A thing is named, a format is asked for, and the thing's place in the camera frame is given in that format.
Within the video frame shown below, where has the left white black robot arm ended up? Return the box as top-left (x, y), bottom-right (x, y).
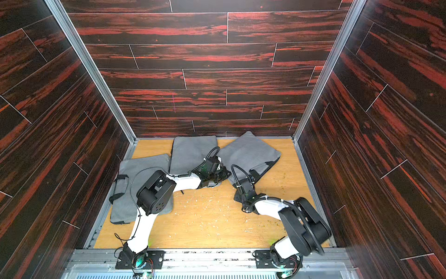
top-left (118, 156), bottom-right (231, 269)

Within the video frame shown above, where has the aluminium front rail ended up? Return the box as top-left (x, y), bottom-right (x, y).
top-left (62, 248), bottom-right (359, 279)

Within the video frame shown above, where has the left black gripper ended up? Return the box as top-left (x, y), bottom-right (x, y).
top-left (207, 166), bottom-right (232, 183)

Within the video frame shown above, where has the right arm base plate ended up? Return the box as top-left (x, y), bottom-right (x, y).
top-left (252, 249), bottom-right (302, 269)

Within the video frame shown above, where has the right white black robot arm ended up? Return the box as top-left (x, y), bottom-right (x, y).
top-left (234, 179), bottom-right (332, 267)

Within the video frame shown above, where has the grey laptop bag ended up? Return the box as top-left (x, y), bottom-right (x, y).
top-left (218, 131), bottom-right (281, 183)
top-left (169, 136), bottom-right (218, 175)
top-left (109, 154), bottom-right (170, 224)

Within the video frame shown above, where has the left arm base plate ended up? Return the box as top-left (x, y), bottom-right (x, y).
top-left (115, 250), bottom-right (165, 270)

